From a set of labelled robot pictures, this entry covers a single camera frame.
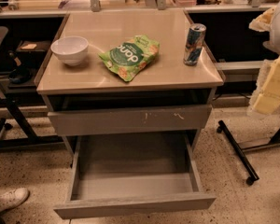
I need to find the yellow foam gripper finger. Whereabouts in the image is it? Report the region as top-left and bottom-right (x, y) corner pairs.
(249, 7), (275, 32)
(252, 57), (280, 115)

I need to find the blue silver redbull can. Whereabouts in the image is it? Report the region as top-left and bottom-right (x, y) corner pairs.
(183, 23), (206, 65)

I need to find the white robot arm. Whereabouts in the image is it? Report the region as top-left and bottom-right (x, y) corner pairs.
(248, 2), (280, 115)

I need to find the grey top drawer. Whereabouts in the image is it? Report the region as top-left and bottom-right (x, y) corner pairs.
(49, 105), (212, 136)

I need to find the grey drawer cabinet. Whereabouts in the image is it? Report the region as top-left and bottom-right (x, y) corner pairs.
(34, 8), (227, 168)

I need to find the open middle drawer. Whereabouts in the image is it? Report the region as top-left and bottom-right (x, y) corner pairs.
(54, 132), (216, 219)

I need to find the black wheeled stand base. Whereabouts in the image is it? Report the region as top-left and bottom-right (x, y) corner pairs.
(217, 120), (280, 186)

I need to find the green snack chip bag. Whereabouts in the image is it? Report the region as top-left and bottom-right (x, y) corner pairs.
(99, 35), (160, 82)

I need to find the white ceramic bowl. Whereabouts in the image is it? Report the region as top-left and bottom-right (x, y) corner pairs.
(50, 36), (89, 66)

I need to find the white sneaker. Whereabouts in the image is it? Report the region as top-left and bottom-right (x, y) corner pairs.
(0, 188), (30, 213)

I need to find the black chair frame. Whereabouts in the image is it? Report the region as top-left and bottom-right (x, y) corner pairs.
(0, 26), (64, 170)

